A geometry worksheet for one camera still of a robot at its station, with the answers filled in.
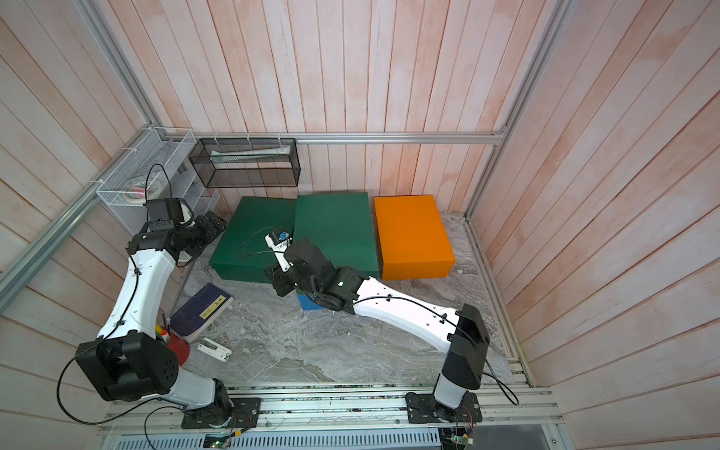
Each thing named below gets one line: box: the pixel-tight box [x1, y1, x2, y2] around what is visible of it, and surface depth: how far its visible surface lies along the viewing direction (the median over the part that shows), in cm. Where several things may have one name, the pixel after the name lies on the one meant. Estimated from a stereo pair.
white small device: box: [196, 336, 233, 363], surface depth 84 cm
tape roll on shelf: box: [124, 180, 162, 203], surface depth 75 cm
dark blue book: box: [169, 282, 235, 344], surface depth 93 cm
